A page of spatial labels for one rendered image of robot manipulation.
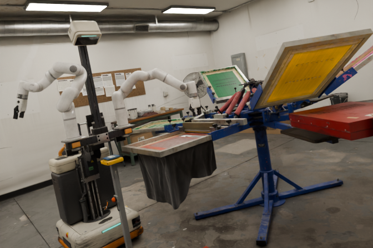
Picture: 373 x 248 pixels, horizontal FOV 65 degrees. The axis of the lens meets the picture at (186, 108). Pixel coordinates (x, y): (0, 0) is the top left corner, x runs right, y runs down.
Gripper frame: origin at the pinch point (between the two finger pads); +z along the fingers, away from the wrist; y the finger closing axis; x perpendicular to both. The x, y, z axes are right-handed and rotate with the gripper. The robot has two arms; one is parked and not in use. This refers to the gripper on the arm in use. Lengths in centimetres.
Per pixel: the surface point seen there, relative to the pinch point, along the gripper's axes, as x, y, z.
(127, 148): -18, 62, 15
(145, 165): -14, 52, 32
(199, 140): 29.0, 25.7, 16.2
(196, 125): -0.3, 1.7, 9.9
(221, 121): 8.9, -20.1, 11.4
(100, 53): -380, -91, -119
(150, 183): -12, 51, 47
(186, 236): -25, 17, 114
